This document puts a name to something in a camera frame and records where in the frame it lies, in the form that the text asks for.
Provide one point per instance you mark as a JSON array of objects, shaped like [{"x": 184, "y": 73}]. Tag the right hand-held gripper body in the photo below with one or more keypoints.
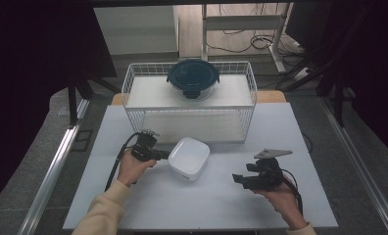
[{"x": 267, "y": 173}]

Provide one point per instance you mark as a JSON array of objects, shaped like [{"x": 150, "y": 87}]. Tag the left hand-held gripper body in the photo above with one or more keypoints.
[{"x": 144, "y": 145}]

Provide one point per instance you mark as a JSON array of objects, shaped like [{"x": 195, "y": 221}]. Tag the white square lidded container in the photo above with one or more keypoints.
[{"x": 188, "y": 156}]

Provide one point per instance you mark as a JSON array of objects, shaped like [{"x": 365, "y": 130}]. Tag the round glass container blue lid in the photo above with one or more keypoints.
[{"x": 192, "y": 75}]

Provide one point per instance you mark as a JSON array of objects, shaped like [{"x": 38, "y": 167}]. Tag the person's left hand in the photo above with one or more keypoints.
[{"x": 133, "y": 169}]

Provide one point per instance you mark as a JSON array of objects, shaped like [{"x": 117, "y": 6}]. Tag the person's right hand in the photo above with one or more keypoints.
[{"x": 283, "y": 202}]

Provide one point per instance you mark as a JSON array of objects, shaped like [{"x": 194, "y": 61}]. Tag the black stand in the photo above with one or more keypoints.
[
  {"x": 72, "y": 104},
  {"x": 338, "y": 104}
]

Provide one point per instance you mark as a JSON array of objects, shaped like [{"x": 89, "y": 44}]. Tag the white power strip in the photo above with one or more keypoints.
[{"x": 301, "y": 73}]

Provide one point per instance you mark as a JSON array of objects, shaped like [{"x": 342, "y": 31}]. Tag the white panel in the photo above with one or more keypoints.
[{"x": 133, "y": 29}]

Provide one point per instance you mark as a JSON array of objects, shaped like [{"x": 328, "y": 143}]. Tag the dark curtain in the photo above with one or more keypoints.
[{"x": 371, "y": 65}]

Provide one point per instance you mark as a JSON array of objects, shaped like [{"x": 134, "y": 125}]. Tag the black square floor frame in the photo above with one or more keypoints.
[{"x": 82, "y": 141}]

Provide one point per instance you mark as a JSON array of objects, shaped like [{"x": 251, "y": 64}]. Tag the metal rail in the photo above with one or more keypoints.
[
  {"x": 355, "y": 156},
  {"x": 51, "y": 176}
]

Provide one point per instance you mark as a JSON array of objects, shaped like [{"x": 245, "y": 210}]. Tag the white metal desk frame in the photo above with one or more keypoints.
[{"x": 241, "y": 23}]

